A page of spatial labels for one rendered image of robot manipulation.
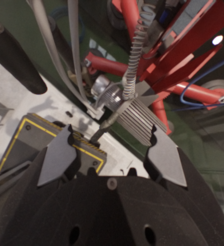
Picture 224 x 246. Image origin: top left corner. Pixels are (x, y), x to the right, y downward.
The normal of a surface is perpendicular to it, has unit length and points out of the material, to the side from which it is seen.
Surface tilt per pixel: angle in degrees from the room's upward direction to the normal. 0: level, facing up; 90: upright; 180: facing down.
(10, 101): 0
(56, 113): 0
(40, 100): 12
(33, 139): 0
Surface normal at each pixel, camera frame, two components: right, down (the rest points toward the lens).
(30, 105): -0.19, -0.12
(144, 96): -0.24, 0.40
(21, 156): 0.06, 0.08
